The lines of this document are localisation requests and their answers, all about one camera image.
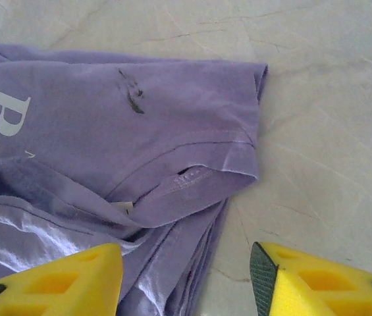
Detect purple t-shirt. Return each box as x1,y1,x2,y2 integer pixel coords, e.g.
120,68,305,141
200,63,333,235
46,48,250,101
0,36,269,316

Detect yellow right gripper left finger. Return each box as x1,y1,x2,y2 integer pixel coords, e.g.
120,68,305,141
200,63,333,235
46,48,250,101
0,242,124,316

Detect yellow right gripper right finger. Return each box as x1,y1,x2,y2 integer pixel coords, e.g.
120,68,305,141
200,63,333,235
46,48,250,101
250,241,372,316

